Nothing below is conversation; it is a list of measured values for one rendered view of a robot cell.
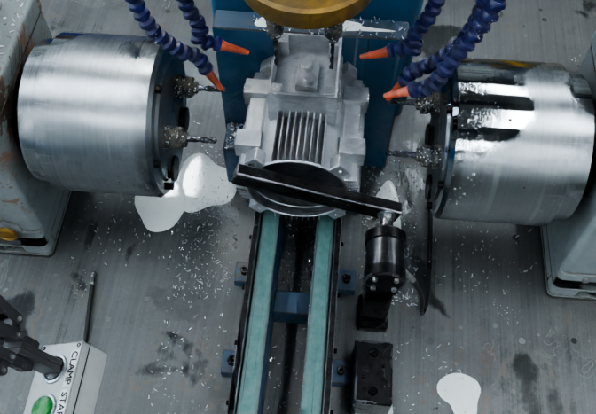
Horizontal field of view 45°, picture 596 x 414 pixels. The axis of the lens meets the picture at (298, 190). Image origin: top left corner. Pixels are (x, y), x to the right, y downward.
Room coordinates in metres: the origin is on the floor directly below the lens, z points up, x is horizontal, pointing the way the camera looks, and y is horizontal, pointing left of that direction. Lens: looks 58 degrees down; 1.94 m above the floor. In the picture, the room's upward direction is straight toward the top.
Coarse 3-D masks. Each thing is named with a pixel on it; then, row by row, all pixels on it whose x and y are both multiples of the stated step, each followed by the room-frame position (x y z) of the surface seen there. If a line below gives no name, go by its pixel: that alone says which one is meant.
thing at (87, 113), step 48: (48, 48) 0.73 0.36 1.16; (96, 48) 0.73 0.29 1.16; (144, 48) 0.74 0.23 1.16; (48, 96) 0.65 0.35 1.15; (96, 96) 0.65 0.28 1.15; (144, 96) 0.65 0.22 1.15; (192, 96) 0.74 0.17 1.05; (48, 144) 0.60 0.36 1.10; (96, 144) 0.60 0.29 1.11; (144, 144) 0.60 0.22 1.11; (144, 192) 0.58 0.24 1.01
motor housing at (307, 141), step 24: (264, 120) 0.67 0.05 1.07; (288, 120) 0.64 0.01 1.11; (312, 120) 0.66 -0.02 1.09; (360, 120) 0.69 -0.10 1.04; (264, 144) 0.62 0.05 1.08; (288, 144) 0.61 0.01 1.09; (312, 144) 0.61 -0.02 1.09; (336, 144) 0.63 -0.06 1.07; (264, 168) 0.65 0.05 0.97; (288, 168) 0.67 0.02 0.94; (312, 168) 0.67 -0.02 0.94; (360, 168) 0.61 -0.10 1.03; (240, 192) 0.59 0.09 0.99; (264, 192) 0.61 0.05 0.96; (312, 216) 0.58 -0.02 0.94
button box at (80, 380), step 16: (48, 352) 0.31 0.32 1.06; (64, 352) 0.31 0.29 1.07; (80, 352) 0.30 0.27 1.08; (96, 352) 0.31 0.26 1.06; (64, 368) 0.28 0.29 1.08; (80, 368) 0.29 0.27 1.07; (96, 368) 0.29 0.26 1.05; (32, 384) 0.27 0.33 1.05; (48, 384) 0.27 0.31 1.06; (64, 384) 0.26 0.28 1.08; (80, 384) 0.27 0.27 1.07; (96, 384) 0.27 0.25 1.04; (32, 400) 0.25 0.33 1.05; (64, 400) 0.24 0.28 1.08; (80, 400) 0.25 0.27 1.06; (96, 400) 0.26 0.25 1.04
